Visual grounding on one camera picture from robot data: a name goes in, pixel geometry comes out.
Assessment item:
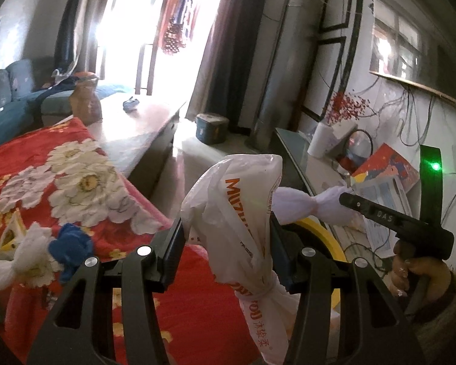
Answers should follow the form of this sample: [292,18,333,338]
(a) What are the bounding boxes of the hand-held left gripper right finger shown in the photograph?
[268,213,430,365]

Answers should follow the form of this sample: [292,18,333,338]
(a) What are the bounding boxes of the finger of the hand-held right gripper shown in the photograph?
[339,192,368,217]

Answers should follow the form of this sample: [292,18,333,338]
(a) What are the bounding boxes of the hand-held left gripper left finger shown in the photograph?
[26,217,185,365]

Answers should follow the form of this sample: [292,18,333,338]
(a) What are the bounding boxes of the yellow trash bin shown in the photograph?
[289,217,348,312]

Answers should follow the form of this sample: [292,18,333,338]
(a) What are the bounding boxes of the white plastic bag orange print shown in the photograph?
[180,154,302,365]

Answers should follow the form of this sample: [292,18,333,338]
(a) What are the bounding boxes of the person's right forearm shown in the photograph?
[414,270,456,365]

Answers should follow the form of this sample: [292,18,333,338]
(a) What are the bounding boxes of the person's right hand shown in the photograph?
[388,241,454,312]

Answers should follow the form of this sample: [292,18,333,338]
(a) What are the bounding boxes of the printed paper sheet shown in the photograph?
[355,177,413,259]

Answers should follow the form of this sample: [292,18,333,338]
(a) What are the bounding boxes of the red ornament white base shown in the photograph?
[335,151,361,177]

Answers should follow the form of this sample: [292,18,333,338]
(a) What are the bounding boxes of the round black-framed mirror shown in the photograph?
[344,129,373,168]

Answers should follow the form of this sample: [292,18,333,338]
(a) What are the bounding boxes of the white ribbed vase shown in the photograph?
[308,122,337,158]

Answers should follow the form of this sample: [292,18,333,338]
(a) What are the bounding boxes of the white gift box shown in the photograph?
[333,122,358,155]

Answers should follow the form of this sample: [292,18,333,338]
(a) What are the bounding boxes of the red berry branches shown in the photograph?
[325,91,371,126]

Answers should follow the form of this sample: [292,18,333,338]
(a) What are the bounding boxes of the blue crumpled plastic bag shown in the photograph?
[47,224,95,284]

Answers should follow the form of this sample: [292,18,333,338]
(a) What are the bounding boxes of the dark square box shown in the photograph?
[195,113,230,145]

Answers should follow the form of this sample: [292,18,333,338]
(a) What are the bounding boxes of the dark coffee table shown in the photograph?
[55,95,188,221]

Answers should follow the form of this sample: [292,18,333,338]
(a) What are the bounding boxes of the white crumpled tissue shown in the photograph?
[0,222,61,291]

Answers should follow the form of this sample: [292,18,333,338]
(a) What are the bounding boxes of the grey standing air conditioner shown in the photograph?
[256,0,325,151]

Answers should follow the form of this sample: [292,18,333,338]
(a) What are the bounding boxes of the red floral blanket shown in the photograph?
[0,117,263,365]

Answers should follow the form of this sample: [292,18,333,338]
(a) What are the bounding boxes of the brown paper bag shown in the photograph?
[68,73,103,124]

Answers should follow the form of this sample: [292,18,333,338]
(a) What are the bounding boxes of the dark curtain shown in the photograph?
[188,0,270,132]
[55,0,99,77]

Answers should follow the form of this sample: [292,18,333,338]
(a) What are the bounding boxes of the pile of clothes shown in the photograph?
[42,69,99,89]

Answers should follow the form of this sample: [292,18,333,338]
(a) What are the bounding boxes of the blue sofa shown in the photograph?
[0,58,133,153]

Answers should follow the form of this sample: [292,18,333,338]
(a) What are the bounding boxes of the hanging clothes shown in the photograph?
[160,0,200,56]

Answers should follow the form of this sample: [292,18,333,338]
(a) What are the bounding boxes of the tangle of wall cables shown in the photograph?
[376,84,456,183]

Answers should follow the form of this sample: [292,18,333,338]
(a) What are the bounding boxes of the wall mirror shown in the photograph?
[368,0,456,111]

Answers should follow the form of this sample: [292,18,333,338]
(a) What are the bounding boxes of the wooden window frame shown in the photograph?
[87,0,229,96]

